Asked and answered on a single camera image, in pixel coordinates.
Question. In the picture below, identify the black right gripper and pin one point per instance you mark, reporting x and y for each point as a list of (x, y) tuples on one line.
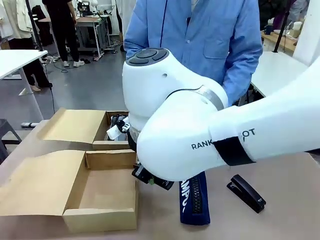
[(152, 178)]

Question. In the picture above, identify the navy zipper pencil case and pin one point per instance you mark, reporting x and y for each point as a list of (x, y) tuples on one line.
[(200, 200)]

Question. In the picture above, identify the black stapler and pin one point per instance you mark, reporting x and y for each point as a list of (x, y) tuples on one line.
[(246, 192)]

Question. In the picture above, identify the small cardboard box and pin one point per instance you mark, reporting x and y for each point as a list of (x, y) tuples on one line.
[(70, 125)]

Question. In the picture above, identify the person's left forearm blue sleeve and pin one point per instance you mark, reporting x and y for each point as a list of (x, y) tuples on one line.
[(241, 75)]

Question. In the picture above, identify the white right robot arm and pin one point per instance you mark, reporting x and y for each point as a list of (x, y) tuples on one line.
[(175, 100)]

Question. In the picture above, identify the large open cardboard box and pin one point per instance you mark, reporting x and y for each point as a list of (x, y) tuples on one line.
[(37, 187)]

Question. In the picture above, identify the black white small item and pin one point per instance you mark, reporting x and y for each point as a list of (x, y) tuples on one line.
[(123, 126)]

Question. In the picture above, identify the white tube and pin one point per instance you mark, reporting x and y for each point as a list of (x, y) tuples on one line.
[(113, 132)]

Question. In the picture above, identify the white power strip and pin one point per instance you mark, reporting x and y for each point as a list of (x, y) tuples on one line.
[(29, 124)]

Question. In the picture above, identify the black sandals pair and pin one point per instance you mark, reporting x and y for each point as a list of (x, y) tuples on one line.
[(85, 61)]

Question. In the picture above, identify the person in blue coat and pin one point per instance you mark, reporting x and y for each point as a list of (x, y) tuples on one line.
[(200, 37)]

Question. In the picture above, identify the dark plastic stool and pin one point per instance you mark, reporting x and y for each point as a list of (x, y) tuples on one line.
[(7, 135)]

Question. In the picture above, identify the person in dark trousers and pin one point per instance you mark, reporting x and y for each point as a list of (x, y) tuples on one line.
[(37, 72)]

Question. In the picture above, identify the grey sewing desk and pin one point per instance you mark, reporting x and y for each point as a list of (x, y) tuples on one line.
[(92, 27)]

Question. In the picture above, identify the person in black clothes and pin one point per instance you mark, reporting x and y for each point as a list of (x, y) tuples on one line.
[(63, 30)]

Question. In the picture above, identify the white desk with legs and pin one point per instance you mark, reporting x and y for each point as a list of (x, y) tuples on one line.
[(15, 61)]

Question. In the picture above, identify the navy cup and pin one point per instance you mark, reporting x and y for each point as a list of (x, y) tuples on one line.
[(269, 30)]

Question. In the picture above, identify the wooden workbench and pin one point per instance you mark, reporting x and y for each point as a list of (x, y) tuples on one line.
[(282, 41)]

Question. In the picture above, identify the black stand pole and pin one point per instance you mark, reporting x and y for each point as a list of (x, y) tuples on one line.
[(35, 25)]

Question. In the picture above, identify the black slanted pole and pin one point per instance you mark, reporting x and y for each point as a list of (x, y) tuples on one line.
[(281, 27)]

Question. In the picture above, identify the white cylinder container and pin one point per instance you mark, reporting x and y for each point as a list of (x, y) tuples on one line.
[(298, 28)]

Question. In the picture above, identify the cream hanging coat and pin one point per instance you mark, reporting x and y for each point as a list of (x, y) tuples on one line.
[(15, 17)]

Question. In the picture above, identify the white table with black frame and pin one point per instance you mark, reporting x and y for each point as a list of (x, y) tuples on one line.
[(275, 72)]

